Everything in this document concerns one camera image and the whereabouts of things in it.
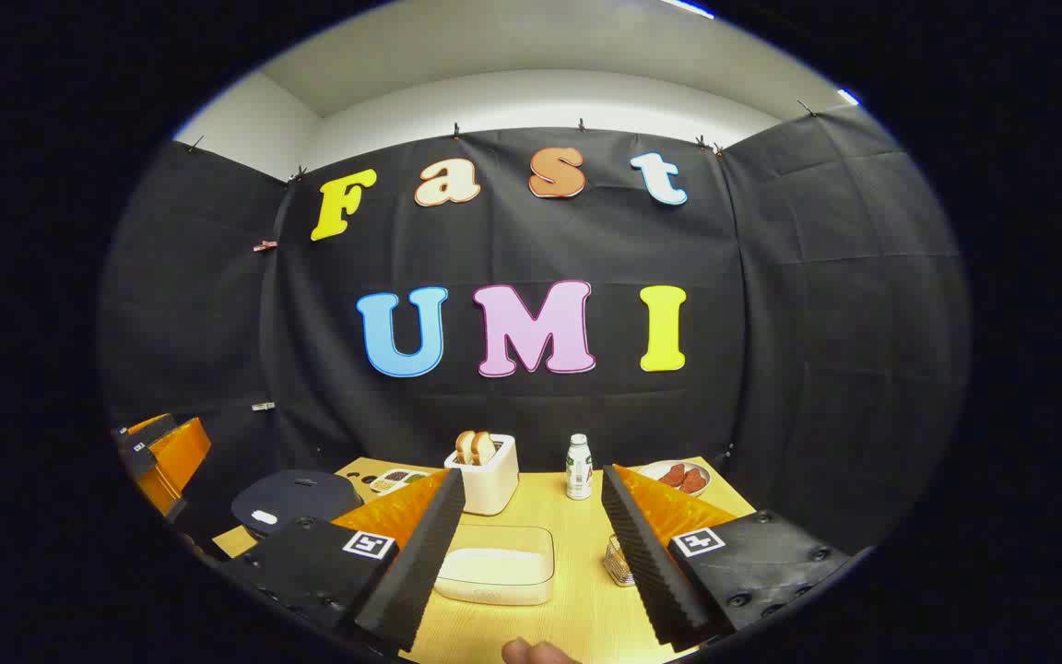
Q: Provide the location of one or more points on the dark blue rice cooker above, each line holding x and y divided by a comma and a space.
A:
296, 498

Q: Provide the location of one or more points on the white divided grain dish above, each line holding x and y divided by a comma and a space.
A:
397, 481

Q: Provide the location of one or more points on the black backdrop cloth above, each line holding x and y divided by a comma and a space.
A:
513, 258

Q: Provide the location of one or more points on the red sausage piece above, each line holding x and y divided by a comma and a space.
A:
672, 476
694, 480

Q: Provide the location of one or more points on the white drink bottle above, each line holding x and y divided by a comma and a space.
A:
579, 470

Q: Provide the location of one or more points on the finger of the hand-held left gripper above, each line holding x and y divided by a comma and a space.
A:
146, 444
181, 456

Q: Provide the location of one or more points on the white round plate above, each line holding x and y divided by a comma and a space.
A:
651, 472

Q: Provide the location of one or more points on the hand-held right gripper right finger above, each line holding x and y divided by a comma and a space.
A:
646, 563

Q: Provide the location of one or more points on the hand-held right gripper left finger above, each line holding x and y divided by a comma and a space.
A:
420, 563

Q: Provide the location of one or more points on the white rice heap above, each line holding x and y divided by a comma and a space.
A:
494, 570

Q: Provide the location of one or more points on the white toaster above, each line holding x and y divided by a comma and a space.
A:
491, 484

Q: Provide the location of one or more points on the clear plastic container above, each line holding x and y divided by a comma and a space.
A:
494, 539

